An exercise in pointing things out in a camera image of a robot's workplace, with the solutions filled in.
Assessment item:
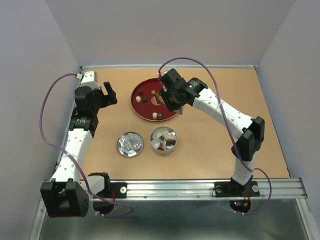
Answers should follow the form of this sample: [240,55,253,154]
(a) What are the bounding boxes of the white square chocolate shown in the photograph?
[167,136,176,141]

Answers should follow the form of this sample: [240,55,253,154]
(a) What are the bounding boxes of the dark square chocolate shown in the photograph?
[165,140,176,147]

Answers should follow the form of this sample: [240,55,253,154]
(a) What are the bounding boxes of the silver metal tongs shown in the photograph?
[155,93,183,115]

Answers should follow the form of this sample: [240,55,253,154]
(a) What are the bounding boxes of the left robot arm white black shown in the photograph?
[40,81,118,218]

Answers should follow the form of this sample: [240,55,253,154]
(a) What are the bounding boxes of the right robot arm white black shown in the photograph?
[158,68,265,195]

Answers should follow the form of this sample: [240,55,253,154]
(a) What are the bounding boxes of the white strawberry chocolate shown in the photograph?
[152,112,158,119]

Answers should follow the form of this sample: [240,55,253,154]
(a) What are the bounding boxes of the red round tray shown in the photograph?
[130,78,177,122]

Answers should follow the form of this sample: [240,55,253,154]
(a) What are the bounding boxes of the white paper cup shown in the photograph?
[164,134,177,150]
[152,128,168,140]
[151,139,166,151]

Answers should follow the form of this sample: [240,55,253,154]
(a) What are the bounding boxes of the round silver tin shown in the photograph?
[150,126,178,157]

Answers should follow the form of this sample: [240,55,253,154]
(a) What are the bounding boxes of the silver tin lid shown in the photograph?
[116,131,144,158]

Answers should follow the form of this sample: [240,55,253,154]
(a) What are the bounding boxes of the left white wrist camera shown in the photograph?
[79,71,99,90]

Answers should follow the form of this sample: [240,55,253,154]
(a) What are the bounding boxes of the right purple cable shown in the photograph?
[158,57,273,216]

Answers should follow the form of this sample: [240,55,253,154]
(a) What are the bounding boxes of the purple cable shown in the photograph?
[39,72,135,218]
[158,57,273,216]

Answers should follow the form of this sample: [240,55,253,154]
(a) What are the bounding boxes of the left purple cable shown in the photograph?
[39,72,135,218]

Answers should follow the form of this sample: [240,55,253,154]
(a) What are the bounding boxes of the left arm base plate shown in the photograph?
[97,182,128,199]

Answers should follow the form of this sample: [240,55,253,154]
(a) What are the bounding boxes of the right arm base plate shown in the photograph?
[213,180,260,198]

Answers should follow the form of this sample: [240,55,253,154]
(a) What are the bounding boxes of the aluminium mounting rail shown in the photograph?
[41,177,308,202]

